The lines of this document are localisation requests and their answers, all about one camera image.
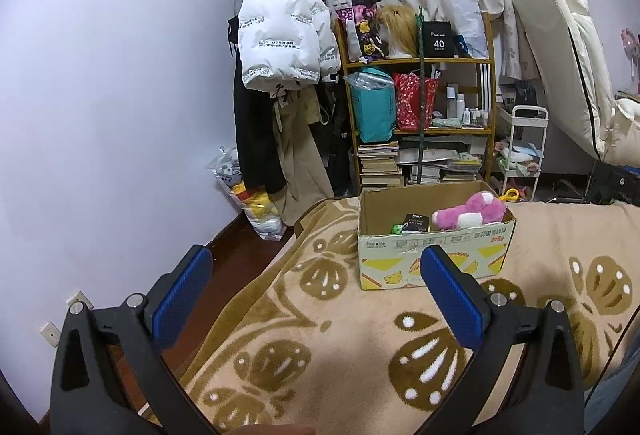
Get group of cosmetic bottles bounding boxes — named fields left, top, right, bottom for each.
left=432, top=85, right=491, bottom=128

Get stack of books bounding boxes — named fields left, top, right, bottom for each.
left=357, top=141, right=403, bottom=190

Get white wall outlet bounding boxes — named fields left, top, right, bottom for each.
left=40, top=321, right=62, bottom=347
left=66, top=291, right=93, bottom=313

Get black hanging garment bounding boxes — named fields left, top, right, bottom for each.
left=227, top=12, right=288, bottom=196

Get white cushion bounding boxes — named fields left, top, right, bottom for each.
left=597, top=97, right=640, bottom=168

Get pink and black accessory pack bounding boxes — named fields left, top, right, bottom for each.
left=334, top=0, right=388, bottom=64

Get black packet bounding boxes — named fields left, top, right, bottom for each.
left=401, top=213, right=432, bottom=235

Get plastic bag of toys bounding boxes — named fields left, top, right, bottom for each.
left=207, top=147, right=288, bottom=242

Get black box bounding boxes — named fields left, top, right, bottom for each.
left=422, top=21, right=455, bottom=58

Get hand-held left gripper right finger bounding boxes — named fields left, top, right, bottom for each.
left=417, top=244, right=587, bottom=435

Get beige hanging trousers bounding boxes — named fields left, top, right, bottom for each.
left=272, top=85, right=336, bottom=218

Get dark hanging clothes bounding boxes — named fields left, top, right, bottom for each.
left=307, top=82, right=361, bottom=196

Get pile of magazines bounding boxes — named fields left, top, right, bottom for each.
left=397, top=137, right=488, bottom=186

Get clear plastic bag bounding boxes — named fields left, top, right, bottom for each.
left=445, top=0, right=488, bottom=58

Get blonde wig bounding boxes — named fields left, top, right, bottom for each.
left=376, top=5, right=421, bottom=58

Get white mattress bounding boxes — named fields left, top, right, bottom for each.
left=514, top=0, right=621, bottom=163

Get pink plush toy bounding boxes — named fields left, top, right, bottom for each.
left=431, top=191, right=507, bottom=232

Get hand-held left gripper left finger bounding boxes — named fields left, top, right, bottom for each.
left=49, top=244, right=221, bottom=435

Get black metal frame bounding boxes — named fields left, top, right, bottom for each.
left=550, top=160, right=640, bottom=206

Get beige patterned blanket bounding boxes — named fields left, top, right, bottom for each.
left=177, top=195, right=640, bottom=435

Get teal bag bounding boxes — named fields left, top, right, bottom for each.
left=349, top=67, right=396, bottom=143

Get cardboard box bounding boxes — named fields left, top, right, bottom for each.
left=357, top=181, right=517, bottom=292

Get person's grey pants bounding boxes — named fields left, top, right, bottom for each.
left=582, top=355, right=640, bottom=435

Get wooden shelf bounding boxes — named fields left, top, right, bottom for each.
left=334, top=10, right=497, bottom=196

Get green pole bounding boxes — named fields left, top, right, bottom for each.
left=415, top=6, right=431, bottom=186

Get white trolley cart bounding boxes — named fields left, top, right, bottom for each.
left=492, top=105, right=550, bottom=203

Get white puffer jacket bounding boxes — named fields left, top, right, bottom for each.
left=237, top=0, right=343, bottom=90

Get pink decoration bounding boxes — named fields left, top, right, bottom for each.
left=620, top=29, right=640, bottom=83

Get red patterned bag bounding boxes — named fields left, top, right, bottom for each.
left=392, top=72, right=440, bottom=132

